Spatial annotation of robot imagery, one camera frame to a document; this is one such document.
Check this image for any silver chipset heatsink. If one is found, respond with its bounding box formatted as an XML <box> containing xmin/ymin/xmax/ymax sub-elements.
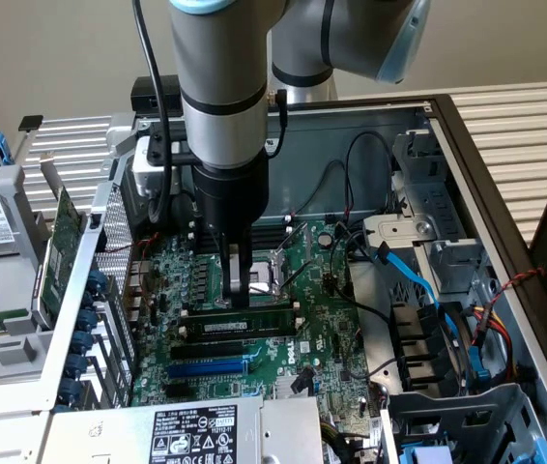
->
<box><xmin>274</xmin><ymin>374</ymin><xmax>314</xmax><ymax>400</ymax></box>

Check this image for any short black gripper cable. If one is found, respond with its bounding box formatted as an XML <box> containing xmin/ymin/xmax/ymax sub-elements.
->
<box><xmin>266</xmin><ymin>88</ymin><xmax>290</xmax><ymax>160</ymax></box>

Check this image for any blue SATA wire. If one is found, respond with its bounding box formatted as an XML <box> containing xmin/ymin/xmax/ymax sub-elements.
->
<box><xmin>373</xmin><ymin>243</ymin><xmax>448</xmax><ymax>315</ymax></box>

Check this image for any black fan wire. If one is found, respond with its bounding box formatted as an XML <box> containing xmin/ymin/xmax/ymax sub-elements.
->
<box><xmin>354</xmin><ymin>300</ymin><xmax>400</xmax><ymax>326</ymax></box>

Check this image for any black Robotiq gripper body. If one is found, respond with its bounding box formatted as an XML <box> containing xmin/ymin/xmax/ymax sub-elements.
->
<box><xmin>191</xmin><ymin>157</ymin><xmax>272</xmax><ymax>243</ymax></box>

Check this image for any metal disk bay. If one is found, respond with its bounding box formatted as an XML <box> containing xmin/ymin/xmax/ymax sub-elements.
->
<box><xmin>362</xmin><ymin>129</ymin><xmax>487</xmax><ymax>296</ymax></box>

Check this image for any twisted red black wire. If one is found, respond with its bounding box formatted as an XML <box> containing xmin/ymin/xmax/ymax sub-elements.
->
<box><xmin>488</xmin><ymin>267</ymin><xmax>546</xmax><ymax>310</ymax></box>

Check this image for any blue disk caddy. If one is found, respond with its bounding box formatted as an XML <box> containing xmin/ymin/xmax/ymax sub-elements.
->
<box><xmin>0</xmin><ymin>124</ymin><xmax>14</xmax><ymax>165</ymax></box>

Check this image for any green graphics card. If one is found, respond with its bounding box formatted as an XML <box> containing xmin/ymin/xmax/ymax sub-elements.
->
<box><xmin>36</xmin><ymin>152</ymin><xmax>85</xmax><ymax>321</ymax></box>

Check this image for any blue expansion slot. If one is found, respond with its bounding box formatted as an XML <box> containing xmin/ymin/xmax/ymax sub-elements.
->
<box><xmin>166</xmin><ymin>356</ymin><xmax>249</xmax><ymax>382</ymax></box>

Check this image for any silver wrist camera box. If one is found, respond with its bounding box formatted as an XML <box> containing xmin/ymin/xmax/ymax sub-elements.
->
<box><xmin>130</xmin><ymin>134</ymin><xmax>178</xmax><ymax>199</ymax></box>

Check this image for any metal socket cover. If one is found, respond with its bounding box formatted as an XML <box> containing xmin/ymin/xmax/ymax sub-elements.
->
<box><xmin>273</xmin><ymin>222</ymin><xmax>313</xmax><ymax>291</ymax></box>

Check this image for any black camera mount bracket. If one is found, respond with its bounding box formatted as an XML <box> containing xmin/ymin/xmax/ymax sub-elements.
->
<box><xmin>147</xmin><ymin>120</ymin><xmax>195</xmax><ymax>169</ymax></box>

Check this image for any open grey PC case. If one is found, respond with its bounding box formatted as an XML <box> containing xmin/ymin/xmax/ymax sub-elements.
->
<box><xmin>36</xmin><ymin>94</ymin><xmax>547</xmax><ymax>464</ymax></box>

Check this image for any thin red black wire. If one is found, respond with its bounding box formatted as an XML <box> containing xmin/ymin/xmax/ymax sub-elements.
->
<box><xmin>291</xmin><ymin>159</ymin><xmax>352</xmax><ymax>218</ymax></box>

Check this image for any black camera cable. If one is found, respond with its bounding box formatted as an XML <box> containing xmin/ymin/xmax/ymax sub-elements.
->
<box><xmin>131</xmin><ymin>0</ymin><xmax>174</xmax><ymax>224</ymax></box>

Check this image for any wire locking lever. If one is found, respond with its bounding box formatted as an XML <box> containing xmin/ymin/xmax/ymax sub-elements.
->
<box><xmin>280</xmin><ymin>260</ymin><xmax>316</xmax><ymax>294</ymax></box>

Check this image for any black box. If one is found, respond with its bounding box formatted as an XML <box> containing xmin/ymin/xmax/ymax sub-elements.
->
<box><xmin>130</xmin><ymin>75</ymin><xmax>183</xmax><ymax>111</ymax></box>

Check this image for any green Dell motherboard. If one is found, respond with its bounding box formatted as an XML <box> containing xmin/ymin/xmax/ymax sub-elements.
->
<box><xmin>130</xmin><ymin>219</ymin><xmax>371</xmax><ymax>421</ymax></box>

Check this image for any coloured power wire bundle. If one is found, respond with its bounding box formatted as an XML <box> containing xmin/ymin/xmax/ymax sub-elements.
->
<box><xmin>466</xmin><ymin>303</ymin><xmax>519</xmax><ymax>383</ymax></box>

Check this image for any CPU socket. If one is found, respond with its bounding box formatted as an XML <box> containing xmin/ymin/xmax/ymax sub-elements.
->
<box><xmin>249</xmin><ymin>250</ymin><xmax>287</xmax><ymax>306</ymax></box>

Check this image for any grey drive cage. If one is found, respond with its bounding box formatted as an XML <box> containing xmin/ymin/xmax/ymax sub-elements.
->
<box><xmin>382</xmin><ymin>382</ymin><xmax>547</xmax><ymax>464</ymax></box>

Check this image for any blue slot latch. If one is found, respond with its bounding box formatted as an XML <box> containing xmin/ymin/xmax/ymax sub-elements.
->
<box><xmin>58</xmin><ymin>379</ymin><xmax>81</xmax><ymax>405</ymax></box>
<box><xmin>78</xmin><ymin>308</ymin><xmax>101</xmax><ymax>334</ymax></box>
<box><xmin>87</xmin><ymin>270</ymin><xmax>111</xmax><ymax>304</ymax></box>
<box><xmin>72</xmin><ymin>331</ymin><xmax>94</xmax><ymax>355</ymax></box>
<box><xmin>66</xmin><ymin>355</ymin><xmax>89</xmax><ymax>381</ymax></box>

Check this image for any long black expansion slot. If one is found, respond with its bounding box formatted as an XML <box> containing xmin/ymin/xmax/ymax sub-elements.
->
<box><xmin>170</xmin><ymin>339</ymin><xmax>245</xmax><ymax>362</ymax></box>

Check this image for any black motherboard wire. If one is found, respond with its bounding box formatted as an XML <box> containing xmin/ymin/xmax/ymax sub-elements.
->
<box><xmin>327</xmin><ymin>220</ymin><xmax>367</xmax><ymax>302</ymax></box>

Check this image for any black looped wire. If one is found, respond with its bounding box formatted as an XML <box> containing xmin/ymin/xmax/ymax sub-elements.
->
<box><xmin>342</xmin><ymin>130</ymin><xmax>396</xmax><ymax>219</ymax></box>

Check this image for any silver power supply unit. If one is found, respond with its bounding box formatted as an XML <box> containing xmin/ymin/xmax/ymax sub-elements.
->
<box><xmin>41</xmin><ymin>393</ymin><xmax>326</xmax><ymax>464</ymax></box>

